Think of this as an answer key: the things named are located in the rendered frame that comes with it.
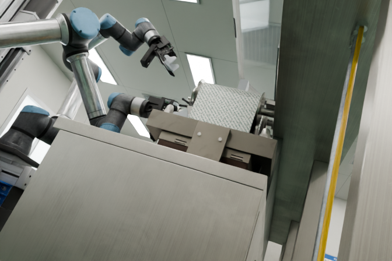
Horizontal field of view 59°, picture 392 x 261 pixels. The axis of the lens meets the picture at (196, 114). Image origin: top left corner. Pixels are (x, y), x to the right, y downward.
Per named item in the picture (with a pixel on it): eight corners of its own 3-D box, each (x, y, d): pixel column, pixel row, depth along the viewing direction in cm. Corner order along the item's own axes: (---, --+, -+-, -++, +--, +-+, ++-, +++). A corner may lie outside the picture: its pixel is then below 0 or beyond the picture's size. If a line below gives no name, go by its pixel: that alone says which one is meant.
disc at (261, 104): (254, 135, 136) (264, 104, 142) (255, 136, 136) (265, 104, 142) (254, 117, 123) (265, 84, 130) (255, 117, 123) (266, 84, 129)
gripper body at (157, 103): (175, 99, 130) (147, 92, 133) (167, 119, 126) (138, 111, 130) (179, 109, 136) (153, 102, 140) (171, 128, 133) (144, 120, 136)
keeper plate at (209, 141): (186, 155, 100) (199, 123, 105) (219, 165, 97) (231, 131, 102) (185, 152, 98) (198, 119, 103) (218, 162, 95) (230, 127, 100)
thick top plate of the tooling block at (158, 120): (158, 145, 121) (164, 130, 124) (270, 177, 110) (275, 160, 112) (144, 124, 108) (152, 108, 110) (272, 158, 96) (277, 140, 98)
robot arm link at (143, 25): (139, 32, 173) (151, 21, 171) (149, 46, 168) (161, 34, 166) (129, 25, 166) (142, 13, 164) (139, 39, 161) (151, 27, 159)
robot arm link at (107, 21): (58, 45, 188) (111, 6, 158) (74, 57, 195) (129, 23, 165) (48, 60, 182) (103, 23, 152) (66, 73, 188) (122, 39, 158)
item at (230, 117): (178, 140, 126) (196, 98, 133) (241, 158, 119) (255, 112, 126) (178, 140, 125) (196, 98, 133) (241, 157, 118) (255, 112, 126)
